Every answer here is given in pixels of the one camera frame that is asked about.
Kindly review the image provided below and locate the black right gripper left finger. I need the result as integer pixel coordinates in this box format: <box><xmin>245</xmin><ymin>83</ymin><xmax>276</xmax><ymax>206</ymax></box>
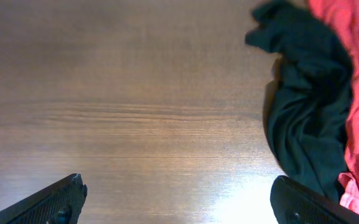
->
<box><xmin>0</xmin><ymin>174</ymin><xmax>88</xmax><ymax>224</ymax></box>

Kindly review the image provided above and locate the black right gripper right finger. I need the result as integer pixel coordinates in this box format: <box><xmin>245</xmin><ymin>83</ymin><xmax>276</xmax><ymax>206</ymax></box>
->
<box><xmin>270</xmin><ymin>175</ymin><xmax>359</xmax><ymax>224</ymax></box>

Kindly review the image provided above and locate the black garment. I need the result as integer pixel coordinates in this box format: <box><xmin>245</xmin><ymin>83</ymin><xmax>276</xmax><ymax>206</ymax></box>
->
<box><xmin>245</xmin><ymin>1</ymin><xmax>353</xmax><ymax>202</ymax></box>

